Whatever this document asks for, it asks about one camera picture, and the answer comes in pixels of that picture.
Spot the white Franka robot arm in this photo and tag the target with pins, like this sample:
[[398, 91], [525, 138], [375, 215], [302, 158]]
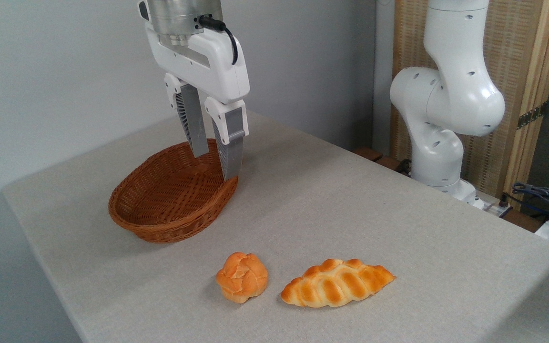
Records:
[[446, 105]]

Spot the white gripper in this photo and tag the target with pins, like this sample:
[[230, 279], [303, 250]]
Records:
[[212, 66]]

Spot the wooden folding screen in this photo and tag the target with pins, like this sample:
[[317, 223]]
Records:
[[527, 57]]

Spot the round knotted bread roll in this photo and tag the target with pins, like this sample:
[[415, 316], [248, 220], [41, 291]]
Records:
[[242, 277]]

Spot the metal screen hinge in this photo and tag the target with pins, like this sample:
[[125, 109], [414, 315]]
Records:
[[532, 116]]

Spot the brown wicker basket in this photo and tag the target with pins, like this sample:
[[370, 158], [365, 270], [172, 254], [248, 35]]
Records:
[[169, 205]]

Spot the brown wooden base block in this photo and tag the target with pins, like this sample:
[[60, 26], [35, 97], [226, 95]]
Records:
[[374, 156]]

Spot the long braided bread loaf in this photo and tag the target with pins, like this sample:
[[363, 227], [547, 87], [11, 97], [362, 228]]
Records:
[[336, 284]]

